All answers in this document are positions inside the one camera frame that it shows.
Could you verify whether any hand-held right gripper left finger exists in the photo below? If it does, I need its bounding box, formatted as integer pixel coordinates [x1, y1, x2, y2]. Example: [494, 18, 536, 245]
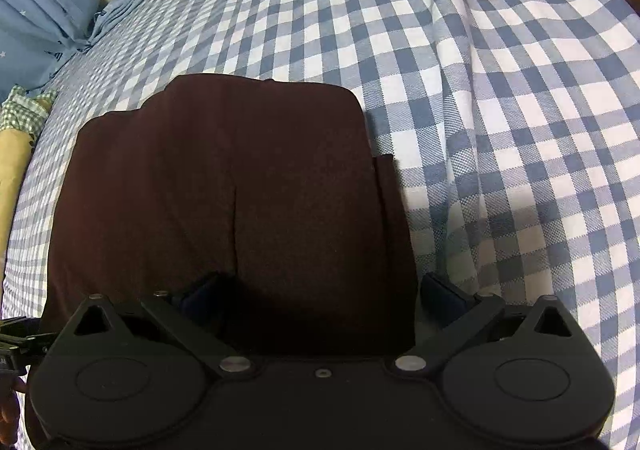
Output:
[67, 271, 253, 379]

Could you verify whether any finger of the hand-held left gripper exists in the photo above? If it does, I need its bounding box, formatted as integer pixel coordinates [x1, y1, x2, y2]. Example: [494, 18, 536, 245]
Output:
[0, 316, 58, 350]

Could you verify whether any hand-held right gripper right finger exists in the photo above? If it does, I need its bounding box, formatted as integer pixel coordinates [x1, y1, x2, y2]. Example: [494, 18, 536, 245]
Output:
[392, 272, 576, 379]

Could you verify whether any dark brown printed long-sleeve shirt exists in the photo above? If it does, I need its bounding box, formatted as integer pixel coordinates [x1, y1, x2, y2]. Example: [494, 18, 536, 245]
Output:
[42, 73, 420, 362]

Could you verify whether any person's left hand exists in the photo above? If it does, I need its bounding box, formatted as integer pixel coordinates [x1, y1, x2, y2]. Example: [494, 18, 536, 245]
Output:
[0, 376, 27, 442]

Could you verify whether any cream avocado print pillow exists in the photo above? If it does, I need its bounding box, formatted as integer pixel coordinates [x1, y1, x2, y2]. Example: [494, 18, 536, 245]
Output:
[0, 127, 33, 243]

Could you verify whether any blue white checked bed sheet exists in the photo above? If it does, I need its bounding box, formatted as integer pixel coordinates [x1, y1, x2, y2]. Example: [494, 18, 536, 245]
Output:
[0, 0, 640, 450]

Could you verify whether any green checked cloth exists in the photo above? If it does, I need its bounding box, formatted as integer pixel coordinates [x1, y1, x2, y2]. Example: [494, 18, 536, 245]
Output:
[0, 84, 59, 143]

